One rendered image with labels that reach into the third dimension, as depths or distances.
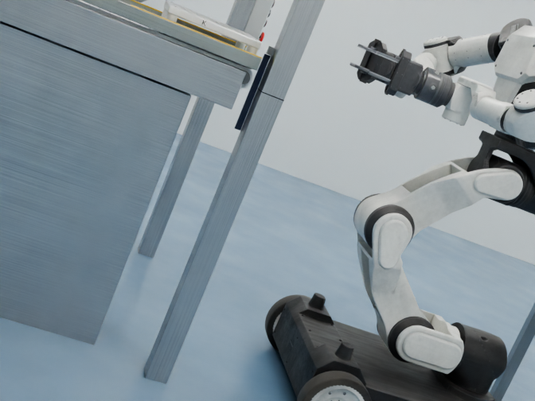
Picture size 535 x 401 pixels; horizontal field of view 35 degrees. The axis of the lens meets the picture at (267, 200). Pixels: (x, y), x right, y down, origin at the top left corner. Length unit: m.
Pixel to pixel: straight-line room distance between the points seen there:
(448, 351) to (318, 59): 3.70
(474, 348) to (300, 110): 3.63
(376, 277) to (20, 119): 1.04
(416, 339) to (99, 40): 1.20
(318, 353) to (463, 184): 0.61
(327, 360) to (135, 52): 0.95
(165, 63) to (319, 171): 4.09
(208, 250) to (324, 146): 3.98
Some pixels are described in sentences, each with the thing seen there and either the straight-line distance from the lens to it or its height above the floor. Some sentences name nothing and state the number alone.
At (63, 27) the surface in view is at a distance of 2.10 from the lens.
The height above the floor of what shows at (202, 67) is 0.80.
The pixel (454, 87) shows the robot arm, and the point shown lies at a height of 0.99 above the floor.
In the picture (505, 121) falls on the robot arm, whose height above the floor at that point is 0.96.
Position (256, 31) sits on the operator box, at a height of 0.91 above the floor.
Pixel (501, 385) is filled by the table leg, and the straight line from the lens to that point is 3.30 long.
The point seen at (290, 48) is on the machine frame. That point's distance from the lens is 2.08.
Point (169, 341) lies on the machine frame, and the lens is 2.25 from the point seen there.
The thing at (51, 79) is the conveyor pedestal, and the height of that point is 0.63.
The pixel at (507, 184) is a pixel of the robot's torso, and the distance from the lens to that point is 2.45.
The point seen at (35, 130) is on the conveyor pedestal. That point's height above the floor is 0.50.
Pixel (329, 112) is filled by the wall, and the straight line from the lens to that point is 6.04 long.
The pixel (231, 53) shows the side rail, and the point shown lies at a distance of 2.11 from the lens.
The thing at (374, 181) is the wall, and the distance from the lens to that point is 6.25.
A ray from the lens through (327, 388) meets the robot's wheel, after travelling 2.27.
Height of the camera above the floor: 0.98
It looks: 11 degrees down
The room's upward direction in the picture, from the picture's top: 23 degrees clockwise
